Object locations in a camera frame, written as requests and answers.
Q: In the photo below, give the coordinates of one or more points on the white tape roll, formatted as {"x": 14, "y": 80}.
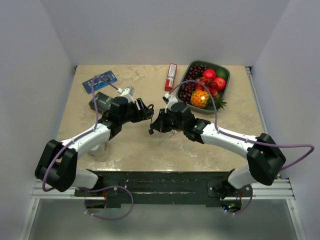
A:
{"x": 99, "y": 150}

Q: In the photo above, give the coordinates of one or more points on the green black product box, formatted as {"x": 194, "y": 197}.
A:
{"x": 103, "y": 102}

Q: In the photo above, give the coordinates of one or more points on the red apple lower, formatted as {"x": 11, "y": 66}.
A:
{"x": 219, "y": 84}

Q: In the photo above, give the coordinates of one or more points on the red apple upper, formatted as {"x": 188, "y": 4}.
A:
{"x": 209, "y": 74}

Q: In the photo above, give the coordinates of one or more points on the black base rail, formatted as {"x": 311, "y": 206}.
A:
{"x": 169, "y": 188}

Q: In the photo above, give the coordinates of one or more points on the grey fruit tray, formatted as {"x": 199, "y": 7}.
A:
{"x": 195, "y": 71}

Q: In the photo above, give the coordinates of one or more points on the red apple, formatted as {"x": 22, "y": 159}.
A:
{"x": 219, "y": 84}
{"x": 209, "y": 74}

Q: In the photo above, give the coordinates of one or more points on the blue blister pack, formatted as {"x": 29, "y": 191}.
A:
{"x": 103, "y": 80}

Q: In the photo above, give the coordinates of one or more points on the black padlock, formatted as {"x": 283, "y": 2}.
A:
{"x": 150, "y": 111}

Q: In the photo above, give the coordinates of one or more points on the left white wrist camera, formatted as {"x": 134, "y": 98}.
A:
{"x": 127, "y": 93}

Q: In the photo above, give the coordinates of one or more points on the red rectangular box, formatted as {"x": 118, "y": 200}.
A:
{"x": 170, "y": 78}

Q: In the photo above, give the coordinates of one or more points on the orange toy pineapple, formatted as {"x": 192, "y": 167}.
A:
{"x": 204, "y": 100}

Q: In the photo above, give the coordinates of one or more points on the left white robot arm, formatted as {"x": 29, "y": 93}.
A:
{"x": 57, "y": 166}

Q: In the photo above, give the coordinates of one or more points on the green lime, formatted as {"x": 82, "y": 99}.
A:
{"x": 221, "y": 73}

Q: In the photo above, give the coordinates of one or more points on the red leafy fruit cluster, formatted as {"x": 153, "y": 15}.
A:
{"x": 208, "y": 83}

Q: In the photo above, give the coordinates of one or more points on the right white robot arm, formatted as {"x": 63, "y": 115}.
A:
{"x": 264, "y": 158}

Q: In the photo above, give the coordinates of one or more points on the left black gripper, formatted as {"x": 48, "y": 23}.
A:
{"x": 141, "y": 114}

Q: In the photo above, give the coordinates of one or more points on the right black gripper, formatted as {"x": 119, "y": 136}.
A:
{"x": 159, "y": 125}

